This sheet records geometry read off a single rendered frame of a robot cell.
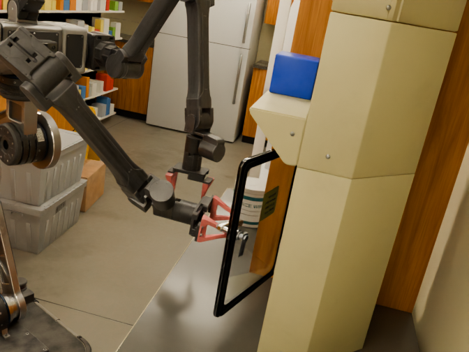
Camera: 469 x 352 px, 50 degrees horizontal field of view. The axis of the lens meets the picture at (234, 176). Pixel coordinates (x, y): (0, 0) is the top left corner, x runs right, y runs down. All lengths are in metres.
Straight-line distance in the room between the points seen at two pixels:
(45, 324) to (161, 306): 1.16
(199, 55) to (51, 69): 0.53
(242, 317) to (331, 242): 0.39
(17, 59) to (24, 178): 2.16
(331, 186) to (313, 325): 0.32
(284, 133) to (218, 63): 5.07
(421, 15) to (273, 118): 0.33
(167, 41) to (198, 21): 4.70
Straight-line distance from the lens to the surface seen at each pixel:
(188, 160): 1.53
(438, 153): 1.41
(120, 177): 1.24
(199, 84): 1.49
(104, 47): 1.79
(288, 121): 1.00
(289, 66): 1.19
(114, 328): 2.80
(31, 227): 3.33
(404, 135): 1.09
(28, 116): 1.76
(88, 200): 3.97
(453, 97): 1.38
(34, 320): 2.47
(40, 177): 3.17
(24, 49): 1.12
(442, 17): 1.08
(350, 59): 0.97
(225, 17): 6.00
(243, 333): 1.30
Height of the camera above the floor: 1.71
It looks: 20 degrees down
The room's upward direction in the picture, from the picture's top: 10 degrees clockwise
